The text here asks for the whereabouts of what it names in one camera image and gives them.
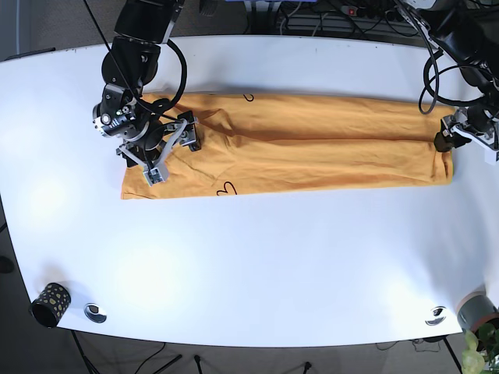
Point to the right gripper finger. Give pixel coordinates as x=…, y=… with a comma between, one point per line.
x=190, y=139

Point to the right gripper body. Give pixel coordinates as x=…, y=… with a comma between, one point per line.
x=151, y=150

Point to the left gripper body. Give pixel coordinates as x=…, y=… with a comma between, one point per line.
x=465, y=134

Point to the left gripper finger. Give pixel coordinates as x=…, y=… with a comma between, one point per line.
x=444, y=143

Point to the orange yellow T-shirt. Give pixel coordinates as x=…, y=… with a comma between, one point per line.
x=289, y=143

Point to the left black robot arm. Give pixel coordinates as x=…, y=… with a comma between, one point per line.
x=455, y=40

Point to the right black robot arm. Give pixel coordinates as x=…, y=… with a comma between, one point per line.
x=131, y=63

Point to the grey plant pot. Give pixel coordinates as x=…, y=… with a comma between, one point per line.
x=476, y=309

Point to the black gold-dotted cup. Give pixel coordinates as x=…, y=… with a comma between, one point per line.
x=51, y=304

